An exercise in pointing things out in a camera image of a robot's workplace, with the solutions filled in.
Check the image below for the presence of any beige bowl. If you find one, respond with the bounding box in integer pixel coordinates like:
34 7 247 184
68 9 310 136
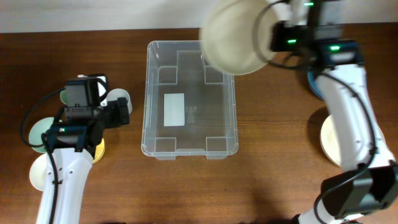
199 0 279 75

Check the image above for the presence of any dark blue bowl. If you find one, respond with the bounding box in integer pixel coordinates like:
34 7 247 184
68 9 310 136
307 71 323 100

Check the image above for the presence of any clear plastic storage bin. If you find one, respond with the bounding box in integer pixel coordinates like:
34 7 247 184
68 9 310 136
141 40 239 160

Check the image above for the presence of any mint green cup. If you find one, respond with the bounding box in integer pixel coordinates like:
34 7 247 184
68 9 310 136
60 90 68 105

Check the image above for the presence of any cream white bowl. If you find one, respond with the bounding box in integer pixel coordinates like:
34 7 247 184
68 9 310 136
320 115 385 167

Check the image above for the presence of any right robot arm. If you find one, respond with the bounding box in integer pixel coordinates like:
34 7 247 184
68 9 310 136
271 1 397 223

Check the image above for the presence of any mint green small bowl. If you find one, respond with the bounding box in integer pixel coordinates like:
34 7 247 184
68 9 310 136
29 117 54 153

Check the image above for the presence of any yellow small bowl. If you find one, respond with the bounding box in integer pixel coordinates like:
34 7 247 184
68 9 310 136
93 139 105 164

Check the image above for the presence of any white small bowl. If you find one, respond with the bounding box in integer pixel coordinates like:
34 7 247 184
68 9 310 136
29 154 47 191

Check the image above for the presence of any grey white cup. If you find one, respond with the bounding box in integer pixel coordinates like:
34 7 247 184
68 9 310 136
106 88 132 114

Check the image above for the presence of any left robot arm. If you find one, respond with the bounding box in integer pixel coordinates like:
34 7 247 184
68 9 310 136
36 97 129 223

